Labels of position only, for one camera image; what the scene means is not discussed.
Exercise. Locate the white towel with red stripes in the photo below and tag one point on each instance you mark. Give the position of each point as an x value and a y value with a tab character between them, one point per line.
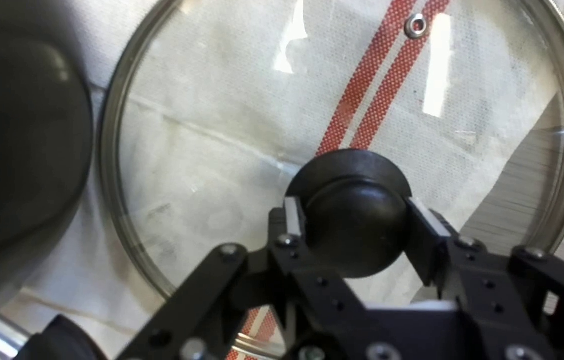
215	106

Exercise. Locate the black cooking pot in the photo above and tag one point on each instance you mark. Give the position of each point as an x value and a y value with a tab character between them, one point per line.
45	133

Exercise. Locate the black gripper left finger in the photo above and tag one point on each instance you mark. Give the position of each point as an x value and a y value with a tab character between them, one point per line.
205	317

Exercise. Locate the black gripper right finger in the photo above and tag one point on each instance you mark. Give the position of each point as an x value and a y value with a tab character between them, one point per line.
515	303

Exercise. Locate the glass lid with black knob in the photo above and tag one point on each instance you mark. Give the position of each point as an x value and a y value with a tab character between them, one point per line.
353	290

